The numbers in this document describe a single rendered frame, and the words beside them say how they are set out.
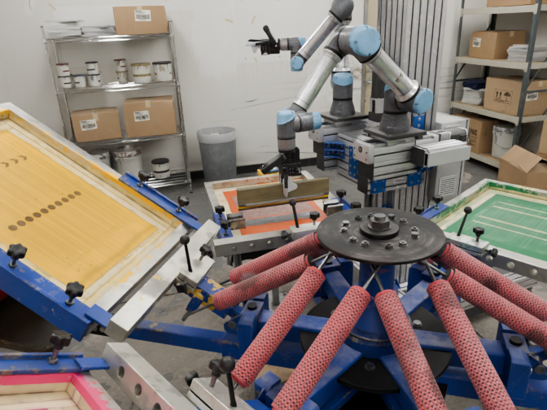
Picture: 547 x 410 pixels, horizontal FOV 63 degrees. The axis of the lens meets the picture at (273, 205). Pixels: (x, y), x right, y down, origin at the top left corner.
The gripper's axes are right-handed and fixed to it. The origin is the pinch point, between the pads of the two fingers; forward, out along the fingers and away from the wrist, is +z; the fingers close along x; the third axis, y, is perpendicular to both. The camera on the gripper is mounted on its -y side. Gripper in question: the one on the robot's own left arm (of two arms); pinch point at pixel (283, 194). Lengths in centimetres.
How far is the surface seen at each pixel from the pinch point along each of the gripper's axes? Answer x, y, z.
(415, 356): -116, -6, -10
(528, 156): 172, 293, 63
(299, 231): -35.3, -4.0, 1.5
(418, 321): -87, 13, 8
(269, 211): 14.6, -3.6, 13.5
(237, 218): -0.6, -21.1, 8.2
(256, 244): -29.4, -18.7, 7.1
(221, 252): -29.4, -31.9, 8.2
